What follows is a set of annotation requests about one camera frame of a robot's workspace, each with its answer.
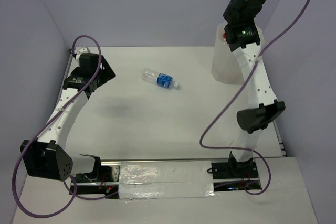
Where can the white plastic bin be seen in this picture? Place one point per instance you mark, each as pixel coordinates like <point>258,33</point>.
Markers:
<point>225,68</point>

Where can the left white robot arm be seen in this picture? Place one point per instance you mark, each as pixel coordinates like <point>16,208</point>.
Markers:
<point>46,157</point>

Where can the silver tape sheet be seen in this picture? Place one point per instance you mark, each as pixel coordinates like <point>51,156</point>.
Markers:
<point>156,180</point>

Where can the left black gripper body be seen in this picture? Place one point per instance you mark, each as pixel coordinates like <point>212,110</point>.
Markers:
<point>76,73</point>

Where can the red cap water bottle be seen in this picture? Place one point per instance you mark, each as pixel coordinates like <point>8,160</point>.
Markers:
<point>224,38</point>

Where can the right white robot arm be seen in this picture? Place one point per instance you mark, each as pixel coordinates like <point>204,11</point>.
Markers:
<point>244,41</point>

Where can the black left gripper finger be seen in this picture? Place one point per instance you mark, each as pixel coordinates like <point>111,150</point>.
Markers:
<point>94,85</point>
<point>106,72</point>

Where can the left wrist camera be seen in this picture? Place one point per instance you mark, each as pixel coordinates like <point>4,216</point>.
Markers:
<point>81,50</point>

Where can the blue label clear bottle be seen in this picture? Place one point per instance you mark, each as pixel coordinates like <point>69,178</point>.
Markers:
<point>160,79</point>

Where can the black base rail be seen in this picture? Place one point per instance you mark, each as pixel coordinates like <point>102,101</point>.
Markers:
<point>107,184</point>

